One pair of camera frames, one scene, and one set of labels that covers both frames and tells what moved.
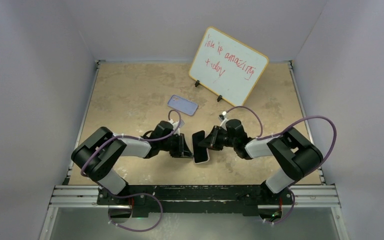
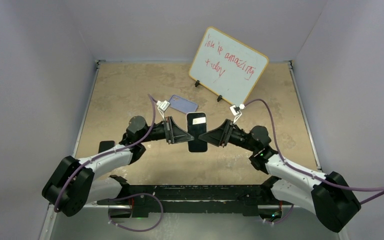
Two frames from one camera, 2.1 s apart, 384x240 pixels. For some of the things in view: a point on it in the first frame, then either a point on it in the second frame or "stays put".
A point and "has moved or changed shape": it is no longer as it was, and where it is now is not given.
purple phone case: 183,105 stays put
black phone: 200,152 has moved or changed shape
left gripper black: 182,150 to 175,135
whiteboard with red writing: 227,66 stays put
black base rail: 221,200 stays put
